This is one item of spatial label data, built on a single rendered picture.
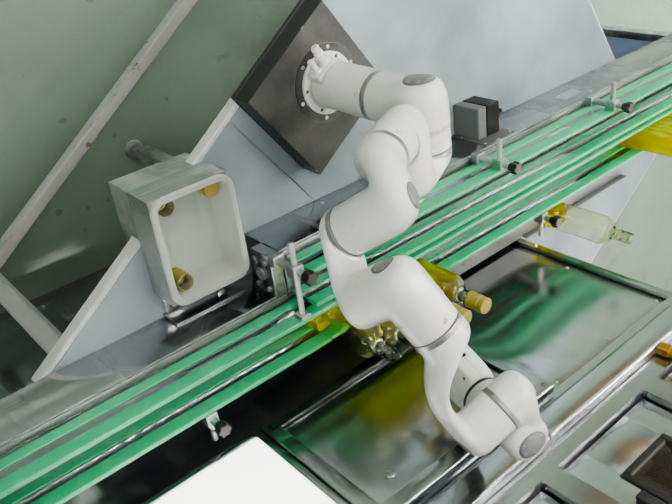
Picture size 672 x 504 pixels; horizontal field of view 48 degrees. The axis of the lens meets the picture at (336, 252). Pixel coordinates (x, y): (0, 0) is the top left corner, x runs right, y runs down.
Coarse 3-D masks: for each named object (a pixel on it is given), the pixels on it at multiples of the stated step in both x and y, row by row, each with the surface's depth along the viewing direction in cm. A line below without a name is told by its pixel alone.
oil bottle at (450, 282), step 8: (424, 264) 162; (432, 264) 162; (432, 272) 159; (440, 272) 159; (448, 272) 158; (440, 280) 156; (448, 280) 156; (456, 280) 156; (448, 288) 154; (456, 288) 155; (464, 288) 156; (448, 296) 155
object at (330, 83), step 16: (320, 48) 144; (320, 64) 146; (336, 64) 145; (352, 64) 144; (304, 80) 147; (320, 80) 145; (336, 80) 142; (352, 80) 140; (304, 96) 148; (320, 96) 147; (336, 96) 143; (352, 96) 139; (320, 112) 152; (352, 112) 142
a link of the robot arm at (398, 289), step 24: (336, 264) 113; (360, 264) 116; (384, 264) 107; (408, 264) 106; (336, 288) 112; (360, 288) 108; (384, 288) 105; (408, 288) 105; (432, 288) 107; (360, 312) 109; (384, 312) 107; (408, 312) 106; (432, 312) 106; (456, 312) 109; (408, 336) 109; (432, 336) 107
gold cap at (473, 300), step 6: (468, 294) 152; (474, 294) 152; (480, 294) 152; (468, 300) 152; (474, 300) 151; (480, 300) 150; (486, 300) 150; (468, 306) 153; (474, 306) 151; (480, 306) 150; (486, 306) 151; (480, 312) 151; (486, 312) 152
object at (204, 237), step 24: (192, 192) 144; (168, 216) 142; (192, 216) 146; (216, 216) 149; (168, 240) 144; (192, 240) 148; (216, 240) 151; (240, 240) 146; (168, 264) 137; (192, 264) 149; (216, 264) 152; (240, 264) 150; (192, 288) 146; (216, 288) 146
